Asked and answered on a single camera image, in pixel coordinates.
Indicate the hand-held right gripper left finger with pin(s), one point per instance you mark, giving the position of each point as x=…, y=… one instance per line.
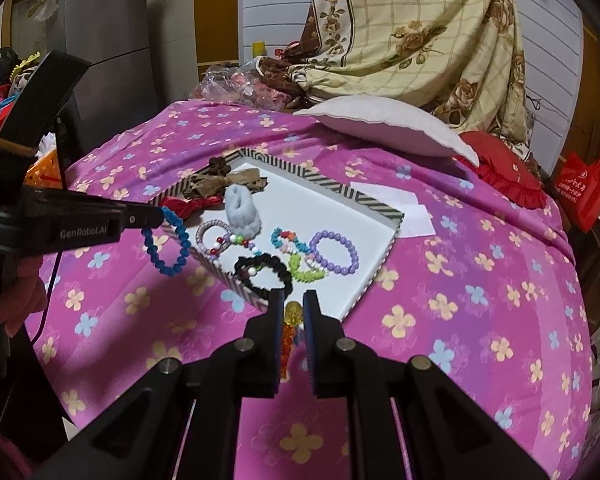
x=279, y=320

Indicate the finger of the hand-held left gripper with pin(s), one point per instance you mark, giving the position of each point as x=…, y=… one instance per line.
x=140, y=217

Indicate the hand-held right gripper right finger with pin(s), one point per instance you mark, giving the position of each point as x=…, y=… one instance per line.
x=310, y=330

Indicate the red bow hair clip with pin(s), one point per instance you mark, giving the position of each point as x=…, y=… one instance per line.
x=200, y=203

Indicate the brown scrunchie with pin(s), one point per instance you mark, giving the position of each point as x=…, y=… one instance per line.
x=222, y=164

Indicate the striped tray box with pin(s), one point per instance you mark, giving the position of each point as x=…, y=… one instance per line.
x=350, y=240

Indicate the light blue fluffy scrunchie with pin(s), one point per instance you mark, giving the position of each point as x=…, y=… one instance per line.
x=240, y=210

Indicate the leopard print bow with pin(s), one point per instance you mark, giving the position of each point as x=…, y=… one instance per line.
x=240, y=180

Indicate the person's left hand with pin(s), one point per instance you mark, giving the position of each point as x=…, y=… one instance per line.
x=25, y=290

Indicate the orange plastic basket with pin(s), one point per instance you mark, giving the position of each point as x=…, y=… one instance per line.
x=45, y=170

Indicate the purple floral bedsheet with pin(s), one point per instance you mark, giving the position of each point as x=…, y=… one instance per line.
x=455, y=335

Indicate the white paper sheet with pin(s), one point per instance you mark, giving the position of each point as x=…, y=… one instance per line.
x=415, y=220

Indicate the clear plastic bag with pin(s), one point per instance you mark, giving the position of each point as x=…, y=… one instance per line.
x=230, y=82

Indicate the black rounded object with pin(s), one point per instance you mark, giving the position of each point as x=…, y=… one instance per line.
x=0, y=62

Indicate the grey refrigerator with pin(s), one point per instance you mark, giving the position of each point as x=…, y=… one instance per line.
x=120, y=35

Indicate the small yellow box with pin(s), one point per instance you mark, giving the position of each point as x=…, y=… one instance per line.
x=258, y=50

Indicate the white pillow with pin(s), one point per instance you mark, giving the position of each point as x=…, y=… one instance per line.
x=380, y=120

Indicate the wooden door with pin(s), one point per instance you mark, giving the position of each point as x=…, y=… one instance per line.
x=217, y=10

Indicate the red ruffled cushion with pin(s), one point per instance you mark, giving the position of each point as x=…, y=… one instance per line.
x=500, y=165

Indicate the red gift bag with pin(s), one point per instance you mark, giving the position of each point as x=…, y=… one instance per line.
x=582, y=190

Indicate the cream floral quilt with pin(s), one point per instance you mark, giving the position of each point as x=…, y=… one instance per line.
x=405, y=10

